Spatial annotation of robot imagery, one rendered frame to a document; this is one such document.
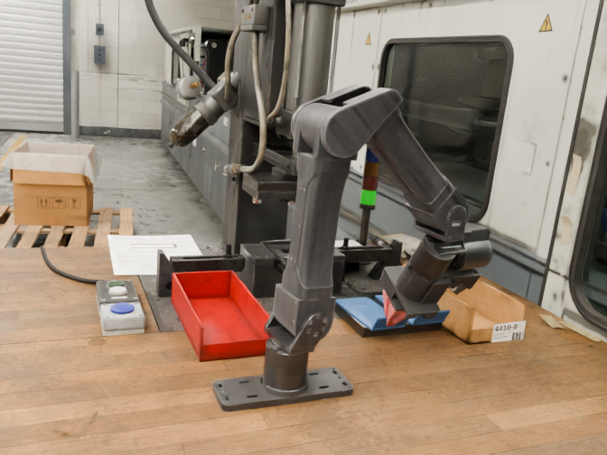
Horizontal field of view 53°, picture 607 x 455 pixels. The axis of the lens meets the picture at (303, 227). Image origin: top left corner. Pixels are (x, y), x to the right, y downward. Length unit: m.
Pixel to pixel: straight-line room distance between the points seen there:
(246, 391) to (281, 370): 0.06
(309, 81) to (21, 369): 0.70
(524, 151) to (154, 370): 1.07
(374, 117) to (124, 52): 9.63
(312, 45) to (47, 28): 9.22
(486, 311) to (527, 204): 0.41
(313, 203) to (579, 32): 0.91
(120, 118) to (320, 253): 9.65
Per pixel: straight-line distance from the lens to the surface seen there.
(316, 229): 0.80
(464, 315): 1.15
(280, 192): 1.18
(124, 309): 1.07
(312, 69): 1.18
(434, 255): 0.95
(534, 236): 1.58
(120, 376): 0.95
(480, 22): 1.85
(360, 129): 0.79
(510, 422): 0.95
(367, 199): 1.48
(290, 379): 0.87
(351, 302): 1.19
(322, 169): 0.78
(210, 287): 1.20
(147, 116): 10.42
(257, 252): 1.24
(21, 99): 10.37
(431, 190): 0.90
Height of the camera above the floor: 1.36
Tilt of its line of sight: 15 degrees down
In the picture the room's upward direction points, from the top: 5 degrees clockwise
